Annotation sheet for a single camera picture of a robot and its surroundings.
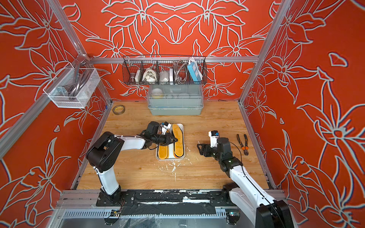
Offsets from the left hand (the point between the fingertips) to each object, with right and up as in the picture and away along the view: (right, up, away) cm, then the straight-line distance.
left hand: (178, 139), depth 89 cm
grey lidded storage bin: (-2, +27, +9) cm, 28 cm away
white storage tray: (-4, -11, -1) cm, 11 cm away
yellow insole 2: (-1, +4, +5) cm, 6 cm away
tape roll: (-49, +20, +25) cm, 59 cm away
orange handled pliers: (+44, -6, +1) cm, 44 cm away
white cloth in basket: (-18, +41, +1) cm, 45 cm away
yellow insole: (-9, -8, -1) cm, 12 cm away
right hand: (+13, -2, -6) cm, 15 cm away
